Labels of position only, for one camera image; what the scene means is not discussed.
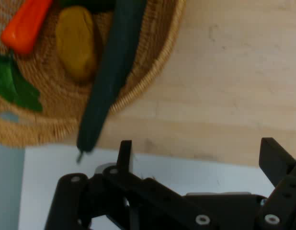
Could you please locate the brown toy potato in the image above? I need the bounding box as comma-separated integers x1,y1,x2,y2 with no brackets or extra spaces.
55,6,96,83

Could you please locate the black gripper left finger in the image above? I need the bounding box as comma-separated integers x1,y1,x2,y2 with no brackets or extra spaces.
44,140,218,230

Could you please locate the woven wicker basket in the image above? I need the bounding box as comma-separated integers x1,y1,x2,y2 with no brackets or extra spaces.
0,0,187,148

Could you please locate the dark green cucumber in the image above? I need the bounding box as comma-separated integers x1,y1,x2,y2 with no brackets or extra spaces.
76,0,148,164

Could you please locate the green leafy toy vegetable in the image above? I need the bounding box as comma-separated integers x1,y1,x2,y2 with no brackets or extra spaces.
0,51,44,113

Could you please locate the wooden cutting board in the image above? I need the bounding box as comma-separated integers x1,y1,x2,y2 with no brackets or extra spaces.
97,0,296,168

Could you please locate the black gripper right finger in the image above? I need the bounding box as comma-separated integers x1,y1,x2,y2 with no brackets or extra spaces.
255,137,296,230

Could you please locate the orange toy carrot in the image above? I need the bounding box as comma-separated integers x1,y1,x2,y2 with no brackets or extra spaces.
0,0,53,55

